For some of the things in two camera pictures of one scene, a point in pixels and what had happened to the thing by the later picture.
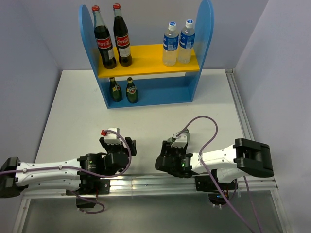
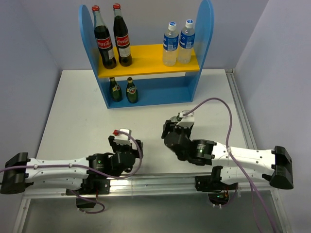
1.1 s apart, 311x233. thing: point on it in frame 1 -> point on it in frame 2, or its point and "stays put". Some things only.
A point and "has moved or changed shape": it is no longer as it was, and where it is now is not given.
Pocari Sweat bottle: x=170 y=45 stays put
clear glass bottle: x=188 y=135 has moved or changed shape
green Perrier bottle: x=116 y=93 stays put
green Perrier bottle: x=131 y=91 stays put
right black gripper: x=166 y=146 -> x=166 y=128
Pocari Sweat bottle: x=186 y=41 stays put
